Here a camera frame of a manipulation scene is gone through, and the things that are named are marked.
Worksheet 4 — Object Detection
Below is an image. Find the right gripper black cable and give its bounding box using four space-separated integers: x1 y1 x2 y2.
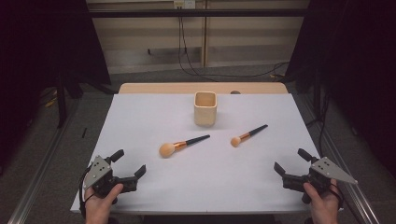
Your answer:
330 182 346 210

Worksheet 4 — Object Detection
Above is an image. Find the beige square brush holder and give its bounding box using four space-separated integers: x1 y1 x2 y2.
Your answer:
193 91 218 127

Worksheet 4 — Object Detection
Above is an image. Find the black horizontal bar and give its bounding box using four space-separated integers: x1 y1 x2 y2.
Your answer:
88 8 310 19

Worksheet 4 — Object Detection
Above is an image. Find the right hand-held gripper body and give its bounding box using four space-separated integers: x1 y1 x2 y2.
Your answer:
281 156 359 204

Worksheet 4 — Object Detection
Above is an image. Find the person's left hand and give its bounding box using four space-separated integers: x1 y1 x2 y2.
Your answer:
84 183 124 224

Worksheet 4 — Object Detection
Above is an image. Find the metal floor rail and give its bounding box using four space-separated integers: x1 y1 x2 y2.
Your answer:
297 92 381 224
7 99 80 224

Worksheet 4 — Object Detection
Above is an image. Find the person's right hand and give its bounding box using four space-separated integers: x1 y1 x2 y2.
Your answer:
303 178 343 224

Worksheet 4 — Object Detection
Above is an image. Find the yellow floor cable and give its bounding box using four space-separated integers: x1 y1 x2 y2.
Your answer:
44 89 59 108

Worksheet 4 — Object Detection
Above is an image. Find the black wall cable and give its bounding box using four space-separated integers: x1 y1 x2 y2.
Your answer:
177 8 290 83

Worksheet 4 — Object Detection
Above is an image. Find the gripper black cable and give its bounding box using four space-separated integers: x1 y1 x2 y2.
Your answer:
330 182 346 210
78 166 95 217

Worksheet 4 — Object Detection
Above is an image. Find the large makeup brush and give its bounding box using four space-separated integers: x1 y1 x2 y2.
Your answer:
158 133 211 159

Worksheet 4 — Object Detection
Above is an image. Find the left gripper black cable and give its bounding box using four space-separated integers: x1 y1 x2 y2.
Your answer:
78 166 95 217

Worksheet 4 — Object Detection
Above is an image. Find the black curtain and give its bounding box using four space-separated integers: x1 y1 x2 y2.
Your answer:
284 0 396 179
0 0 112 175

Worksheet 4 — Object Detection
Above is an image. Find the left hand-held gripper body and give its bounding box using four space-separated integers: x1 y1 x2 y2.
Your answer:
83 155 138 204

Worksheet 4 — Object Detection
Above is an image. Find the black metal stand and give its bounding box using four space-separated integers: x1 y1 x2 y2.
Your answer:
55 73 68 129
312 69 324 123

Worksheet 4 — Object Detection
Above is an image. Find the wooden wall post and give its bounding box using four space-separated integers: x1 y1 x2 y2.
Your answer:
201 0 209 68

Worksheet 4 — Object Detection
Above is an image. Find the white wall socket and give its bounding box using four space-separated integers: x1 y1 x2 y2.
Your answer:
173 0 197 9

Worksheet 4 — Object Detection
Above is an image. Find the white table sheet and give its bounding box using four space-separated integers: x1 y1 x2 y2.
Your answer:
70 92 344 215

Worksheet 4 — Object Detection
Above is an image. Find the small makeup brush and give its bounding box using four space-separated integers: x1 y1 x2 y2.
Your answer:
230 123 269 148

